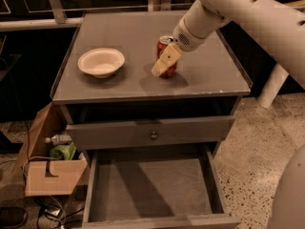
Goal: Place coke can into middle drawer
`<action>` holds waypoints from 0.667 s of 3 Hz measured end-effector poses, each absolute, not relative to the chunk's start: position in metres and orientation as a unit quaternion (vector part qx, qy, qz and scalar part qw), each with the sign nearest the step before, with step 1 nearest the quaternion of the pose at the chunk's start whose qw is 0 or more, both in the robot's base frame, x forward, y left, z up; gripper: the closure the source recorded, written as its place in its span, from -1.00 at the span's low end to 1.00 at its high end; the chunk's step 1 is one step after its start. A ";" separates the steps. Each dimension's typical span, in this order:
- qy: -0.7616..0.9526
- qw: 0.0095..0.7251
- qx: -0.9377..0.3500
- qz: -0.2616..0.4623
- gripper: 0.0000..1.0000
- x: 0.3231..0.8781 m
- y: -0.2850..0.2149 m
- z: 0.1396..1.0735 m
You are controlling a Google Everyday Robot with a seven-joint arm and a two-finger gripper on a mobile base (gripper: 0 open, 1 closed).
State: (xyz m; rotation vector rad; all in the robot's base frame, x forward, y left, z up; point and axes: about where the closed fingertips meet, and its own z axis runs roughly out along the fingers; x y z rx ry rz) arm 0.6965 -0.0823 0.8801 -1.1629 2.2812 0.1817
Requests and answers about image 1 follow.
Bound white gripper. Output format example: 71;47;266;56
152;16;207;77

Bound red coke can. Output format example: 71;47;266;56
156;35;177;78

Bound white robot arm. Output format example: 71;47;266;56
152;0;305;229

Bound grey drawer cabinet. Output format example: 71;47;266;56
50;10;254;159

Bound round metal drawer knob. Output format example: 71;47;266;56
150;131;159;140

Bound grey top drawer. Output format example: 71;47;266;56
67;115;234;151

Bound open grey middle drawer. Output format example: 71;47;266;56
82;144;240;229

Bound white paper bowl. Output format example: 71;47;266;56
77;48;125;78

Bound white slanted pole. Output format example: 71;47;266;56
257;63;289;109

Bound metal window railing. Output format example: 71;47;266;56
0;0;305;32

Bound green plastic bag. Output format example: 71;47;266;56
50;142;76;160

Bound clear plastic bottle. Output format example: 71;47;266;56
45;134;72;145

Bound brown cardboard box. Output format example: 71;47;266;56
14;103;88;197

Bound black shoe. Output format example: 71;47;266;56
0;206;28;229

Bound black and white cables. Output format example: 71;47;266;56
0;121;86;229

